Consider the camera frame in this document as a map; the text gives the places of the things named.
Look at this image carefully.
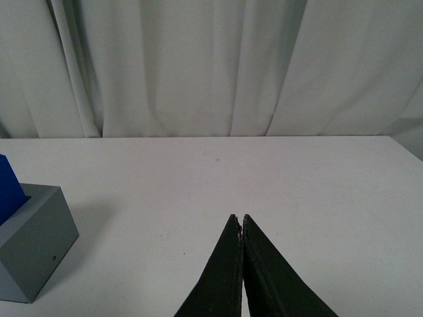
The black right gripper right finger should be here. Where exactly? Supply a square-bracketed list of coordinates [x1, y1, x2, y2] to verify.
[243, 215, 336, 316]

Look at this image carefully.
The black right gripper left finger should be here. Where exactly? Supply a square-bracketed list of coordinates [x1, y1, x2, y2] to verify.
[175, 215, 243, 317]

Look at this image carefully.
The blue block part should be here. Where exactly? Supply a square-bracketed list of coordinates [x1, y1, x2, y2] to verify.
[0, 155, 27, 225]

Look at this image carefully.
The gray square base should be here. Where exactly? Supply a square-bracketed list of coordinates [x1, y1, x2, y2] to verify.
[1, 184, 79, 303]

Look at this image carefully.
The white curtain backdrop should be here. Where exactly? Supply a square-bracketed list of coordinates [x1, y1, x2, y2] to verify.
[1, 1, 422, 157]

